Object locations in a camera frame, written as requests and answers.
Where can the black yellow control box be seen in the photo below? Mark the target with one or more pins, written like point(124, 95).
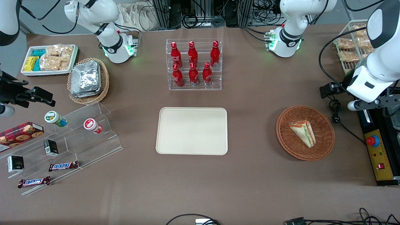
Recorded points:
point(379, 156)

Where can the teal snack pack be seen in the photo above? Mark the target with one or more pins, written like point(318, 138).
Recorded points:
point(37, 65)
point(39, 52)

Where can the oval light wicker basket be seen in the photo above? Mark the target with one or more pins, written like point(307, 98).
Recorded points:
point(105, 84)

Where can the round brown wicker basket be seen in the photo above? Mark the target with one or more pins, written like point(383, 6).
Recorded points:
point(323, 140)

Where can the triangle sandwich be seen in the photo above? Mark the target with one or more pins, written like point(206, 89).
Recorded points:
point(304, 134)

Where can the black wrist mount bracket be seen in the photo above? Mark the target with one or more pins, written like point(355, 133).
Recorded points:
point(382, 101)

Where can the small black carton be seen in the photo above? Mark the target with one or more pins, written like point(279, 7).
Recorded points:
point(51, 147)
point(15, 164)

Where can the white rectangular snack tray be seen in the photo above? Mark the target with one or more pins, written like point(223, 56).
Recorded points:
point(47, 73)

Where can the clear acrylic stepped display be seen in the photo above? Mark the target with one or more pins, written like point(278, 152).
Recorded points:
point(78, 147)

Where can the snickers chocolate bar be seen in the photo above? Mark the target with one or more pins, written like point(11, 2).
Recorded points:
point(62, 166)
point(33, 182)

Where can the green lid yogurt cup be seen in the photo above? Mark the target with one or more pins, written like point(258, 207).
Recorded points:
point(53, 118)

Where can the clear acrylic bottle rack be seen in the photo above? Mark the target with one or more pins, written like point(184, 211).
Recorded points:
point(200, 87)

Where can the red tartan cookie box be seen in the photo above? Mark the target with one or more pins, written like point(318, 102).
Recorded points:
point(18, 136)

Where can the red lid yogurt cup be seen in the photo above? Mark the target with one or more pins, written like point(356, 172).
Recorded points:
point(91, 125)

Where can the stack of foil containers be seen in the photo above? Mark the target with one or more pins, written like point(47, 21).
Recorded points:
point(85, 78)

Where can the bagged rice cracker pack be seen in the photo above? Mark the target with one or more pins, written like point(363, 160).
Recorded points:
point(50, 63)
point(53, 50)
point(67, 52)
point(64, 65)

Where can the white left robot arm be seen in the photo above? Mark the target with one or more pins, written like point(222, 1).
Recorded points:
point(290, 18)

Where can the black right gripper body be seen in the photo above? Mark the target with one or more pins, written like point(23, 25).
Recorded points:
point(9, 90)

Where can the small grey device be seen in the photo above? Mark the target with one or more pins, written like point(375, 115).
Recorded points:
point(203, 222)

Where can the clear plastic container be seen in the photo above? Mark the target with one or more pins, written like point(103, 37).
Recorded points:
point(396, 120)

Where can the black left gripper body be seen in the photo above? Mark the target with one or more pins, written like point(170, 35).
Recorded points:
point(343, 84)

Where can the beige plastic serving tray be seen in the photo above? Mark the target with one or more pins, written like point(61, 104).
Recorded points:
point(190, 131)

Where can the red cola bottle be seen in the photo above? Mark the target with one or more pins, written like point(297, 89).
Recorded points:
point(193, 76)
point(215, 56)
point(178, 78)
point(207, 76)
point(192, 56)
point(176, 57)

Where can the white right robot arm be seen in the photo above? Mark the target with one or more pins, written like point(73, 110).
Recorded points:
point(93, 12)

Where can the yellow snack pack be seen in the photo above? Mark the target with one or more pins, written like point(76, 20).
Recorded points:
point(29, 64)

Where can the red emergency stop button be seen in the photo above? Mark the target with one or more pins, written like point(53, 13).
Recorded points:
point(372, 141)

